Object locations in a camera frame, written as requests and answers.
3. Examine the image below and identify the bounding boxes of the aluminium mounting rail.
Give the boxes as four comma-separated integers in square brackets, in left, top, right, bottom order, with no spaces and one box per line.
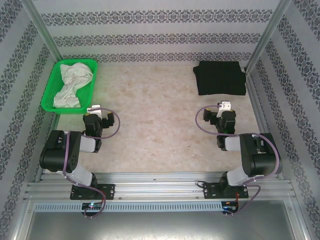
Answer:
[23,172,297,201]

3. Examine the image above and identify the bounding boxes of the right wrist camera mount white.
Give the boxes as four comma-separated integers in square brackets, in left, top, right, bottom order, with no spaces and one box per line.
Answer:
[216,100,232,118]

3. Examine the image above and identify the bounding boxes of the green plastic basket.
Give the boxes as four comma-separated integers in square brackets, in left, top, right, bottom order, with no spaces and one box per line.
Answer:
[40,58,98,115]

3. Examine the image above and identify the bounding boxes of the white t-shirt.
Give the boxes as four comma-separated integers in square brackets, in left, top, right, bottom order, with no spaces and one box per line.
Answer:
[52,62,94,109]

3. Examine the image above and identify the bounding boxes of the slotted grey cable duct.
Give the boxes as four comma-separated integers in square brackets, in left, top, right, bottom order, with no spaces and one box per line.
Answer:
[33,202,223,212]

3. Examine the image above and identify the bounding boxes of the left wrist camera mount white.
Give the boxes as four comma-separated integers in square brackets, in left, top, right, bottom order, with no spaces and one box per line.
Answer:
[86,104,102,116]

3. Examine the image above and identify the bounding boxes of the aluminium frame post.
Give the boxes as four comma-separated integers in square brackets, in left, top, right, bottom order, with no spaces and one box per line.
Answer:
[243,0,292,73]
[23,0,63,62]

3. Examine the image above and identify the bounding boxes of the black folded t-shirt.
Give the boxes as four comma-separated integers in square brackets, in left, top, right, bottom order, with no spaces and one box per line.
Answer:
[192,60,248,97]

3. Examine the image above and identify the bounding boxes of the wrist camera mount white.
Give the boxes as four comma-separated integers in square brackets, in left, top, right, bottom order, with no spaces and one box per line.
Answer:
[216,100,232,118]
[86,104,102,116]

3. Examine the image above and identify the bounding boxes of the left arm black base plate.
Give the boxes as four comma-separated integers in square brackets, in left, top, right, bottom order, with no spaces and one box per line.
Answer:
[69,183,116,201]

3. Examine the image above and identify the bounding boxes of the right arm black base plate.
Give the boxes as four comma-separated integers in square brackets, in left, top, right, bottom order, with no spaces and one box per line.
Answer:
[202,181,250,200]

